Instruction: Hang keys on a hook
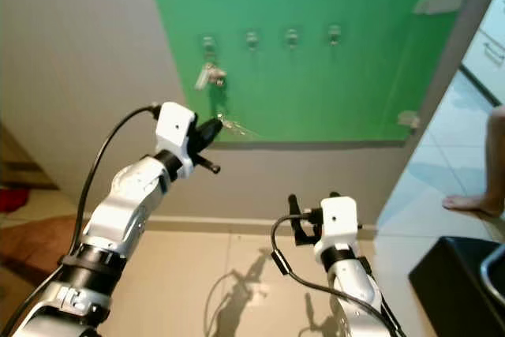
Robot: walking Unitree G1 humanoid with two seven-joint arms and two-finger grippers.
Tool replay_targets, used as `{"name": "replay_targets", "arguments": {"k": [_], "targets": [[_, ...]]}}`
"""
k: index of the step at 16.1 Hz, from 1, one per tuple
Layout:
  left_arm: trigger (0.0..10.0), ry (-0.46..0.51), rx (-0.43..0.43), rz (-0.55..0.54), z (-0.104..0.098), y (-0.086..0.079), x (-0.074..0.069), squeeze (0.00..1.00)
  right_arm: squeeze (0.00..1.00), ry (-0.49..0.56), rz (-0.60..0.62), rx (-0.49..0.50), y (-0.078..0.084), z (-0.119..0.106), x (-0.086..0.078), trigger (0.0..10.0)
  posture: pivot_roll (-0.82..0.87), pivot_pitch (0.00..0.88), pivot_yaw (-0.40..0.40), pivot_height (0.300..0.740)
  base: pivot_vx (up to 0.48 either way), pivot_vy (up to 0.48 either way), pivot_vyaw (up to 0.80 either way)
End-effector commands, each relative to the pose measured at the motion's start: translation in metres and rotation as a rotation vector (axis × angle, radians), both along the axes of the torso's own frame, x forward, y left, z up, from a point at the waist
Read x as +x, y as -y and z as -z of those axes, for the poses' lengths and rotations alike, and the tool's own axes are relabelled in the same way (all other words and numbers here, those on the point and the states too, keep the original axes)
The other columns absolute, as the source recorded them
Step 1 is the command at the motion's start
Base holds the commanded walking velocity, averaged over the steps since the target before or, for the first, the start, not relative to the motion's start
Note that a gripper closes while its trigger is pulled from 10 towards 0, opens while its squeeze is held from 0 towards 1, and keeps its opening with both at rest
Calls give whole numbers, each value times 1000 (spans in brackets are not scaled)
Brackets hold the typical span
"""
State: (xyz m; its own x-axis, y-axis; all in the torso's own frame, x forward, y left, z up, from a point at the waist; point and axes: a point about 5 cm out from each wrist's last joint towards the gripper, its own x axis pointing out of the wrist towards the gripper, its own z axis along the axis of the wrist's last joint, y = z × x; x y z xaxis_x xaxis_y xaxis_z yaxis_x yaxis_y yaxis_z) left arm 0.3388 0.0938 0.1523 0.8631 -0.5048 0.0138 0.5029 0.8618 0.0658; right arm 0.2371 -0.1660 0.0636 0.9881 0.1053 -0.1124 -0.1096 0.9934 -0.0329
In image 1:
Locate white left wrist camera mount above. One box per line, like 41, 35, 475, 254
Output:
156, 102, 198, 178

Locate keys with beige tag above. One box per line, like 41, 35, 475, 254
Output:
219, 116, 257, 137

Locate red cloth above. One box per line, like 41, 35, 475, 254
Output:
0, 187, 28, 213

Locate key bunch with white tag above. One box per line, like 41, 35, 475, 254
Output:
194, 62, 226, 91

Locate flat brown cardboard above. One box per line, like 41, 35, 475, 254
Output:
0, 215, 80, 283

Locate person bare foot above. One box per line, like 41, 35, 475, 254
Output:
442, 104, 505, 219

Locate black bin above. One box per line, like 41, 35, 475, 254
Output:
409, 236, 505, 337

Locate clear adhesive metal hook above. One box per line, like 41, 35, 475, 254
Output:
284, 28, 301, 49
326, 24, 343, 45
200, 35, 219, 58
243, 31, 262, 52

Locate wide grey tape piece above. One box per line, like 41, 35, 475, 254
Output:
413, 0, 472, 16

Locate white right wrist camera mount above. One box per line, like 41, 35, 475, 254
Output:
313, 197, 360, 263

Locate wooden cabinet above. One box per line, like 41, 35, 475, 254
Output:
0, 124, 60, 189

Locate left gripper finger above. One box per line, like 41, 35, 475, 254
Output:
194, 117, 225, 153

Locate small grey tape piece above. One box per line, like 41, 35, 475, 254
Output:
397, 110, 421, 130

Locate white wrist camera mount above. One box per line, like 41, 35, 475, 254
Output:
313, 197, 360, 263
156, 102, 198, 178

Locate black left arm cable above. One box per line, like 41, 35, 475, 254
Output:
77, 105, 163, 255

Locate green wall board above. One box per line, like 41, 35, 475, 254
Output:
146, 0, 482, 144

